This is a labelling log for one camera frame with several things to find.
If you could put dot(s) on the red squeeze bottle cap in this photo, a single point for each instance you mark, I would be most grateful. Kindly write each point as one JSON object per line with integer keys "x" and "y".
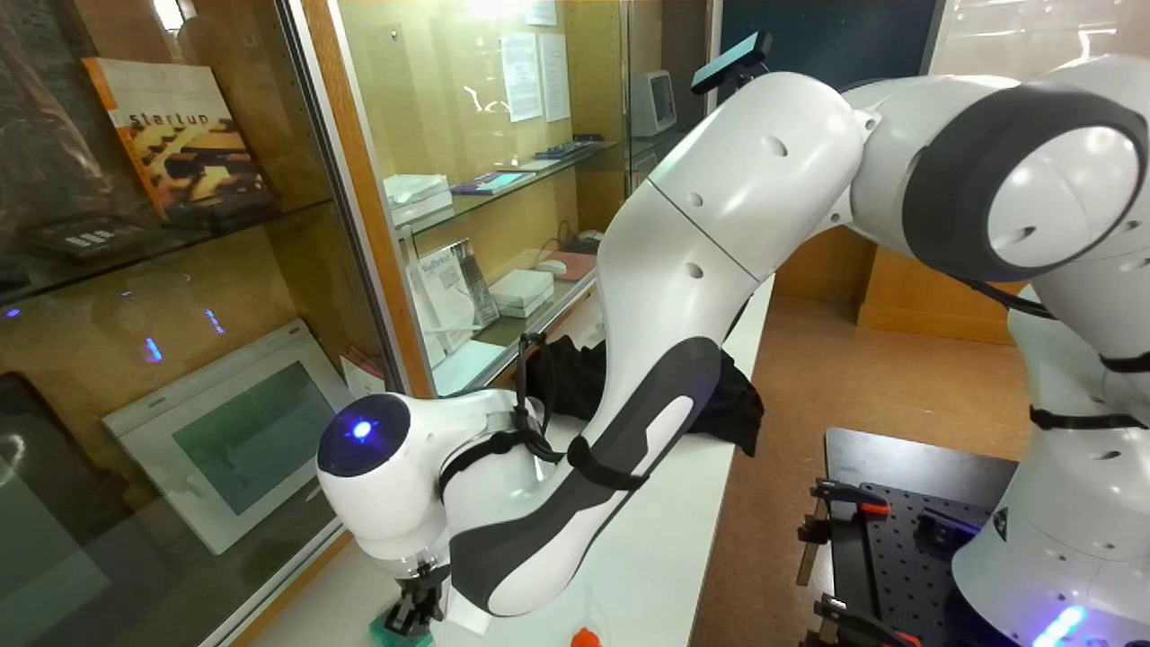
{"x": 583, "y": 638}

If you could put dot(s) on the orange patterned book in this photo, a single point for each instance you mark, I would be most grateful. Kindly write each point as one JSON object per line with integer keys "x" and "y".
{"x": 181, "y": 137}

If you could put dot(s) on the orange clamp front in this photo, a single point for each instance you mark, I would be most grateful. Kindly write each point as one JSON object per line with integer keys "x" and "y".
{"x": 849, "y": 628}

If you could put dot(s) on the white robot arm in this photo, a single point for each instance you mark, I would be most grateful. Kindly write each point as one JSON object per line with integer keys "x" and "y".
{"x": 1022, "y": 187}

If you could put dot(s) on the orange clamp rear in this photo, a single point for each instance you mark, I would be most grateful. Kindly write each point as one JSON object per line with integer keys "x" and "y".
{"x": 825, "y": 515}

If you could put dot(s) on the black tablet on stand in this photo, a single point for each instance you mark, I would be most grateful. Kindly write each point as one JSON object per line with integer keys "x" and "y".
{"x": 735, "y": 67}

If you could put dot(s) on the orange clamp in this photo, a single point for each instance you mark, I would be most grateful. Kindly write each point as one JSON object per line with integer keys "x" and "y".
{"x": 849, "y": 628}
{"x": 825, "y": 515}

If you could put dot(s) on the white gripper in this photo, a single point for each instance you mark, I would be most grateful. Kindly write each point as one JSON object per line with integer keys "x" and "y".
{"x": 415, "y": 602}

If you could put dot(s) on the white framed green tablet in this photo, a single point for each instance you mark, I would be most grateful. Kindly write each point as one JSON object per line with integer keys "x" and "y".
{"x": 235, "y": 439}

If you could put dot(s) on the green sponge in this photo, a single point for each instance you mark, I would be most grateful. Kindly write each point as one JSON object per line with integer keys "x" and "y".
{"x": 398, "y": 638}

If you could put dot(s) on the black cloth jacket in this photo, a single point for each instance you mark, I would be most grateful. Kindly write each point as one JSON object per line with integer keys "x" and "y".
{"x": 568, "y": 378}

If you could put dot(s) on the black breadboard table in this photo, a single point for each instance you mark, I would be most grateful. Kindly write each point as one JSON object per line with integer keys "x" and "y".
{"x": 900, "y": 571}

